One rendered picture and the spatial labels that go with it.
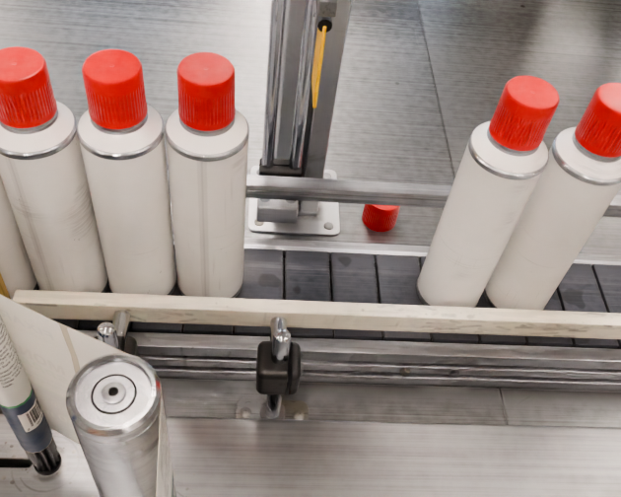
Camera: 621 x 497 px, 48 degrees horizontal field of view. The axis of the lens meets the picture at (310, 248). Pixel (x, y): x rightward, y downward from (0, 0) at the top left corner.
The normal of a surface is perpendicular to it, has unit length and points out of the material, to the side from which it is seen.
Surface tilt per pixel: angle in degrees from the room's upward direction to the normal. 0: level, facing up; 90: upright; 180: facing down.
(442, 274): 90
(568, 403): 0
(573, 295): 0
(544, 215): 90
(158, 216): 90
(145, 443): 90
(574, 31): 0
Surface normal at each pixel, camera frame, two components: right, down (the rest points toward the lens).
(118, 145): 0.13, 0.04
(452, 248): -0.73, 0.48
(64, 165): 0.76, 0.54
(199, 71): 0.13, -0.66
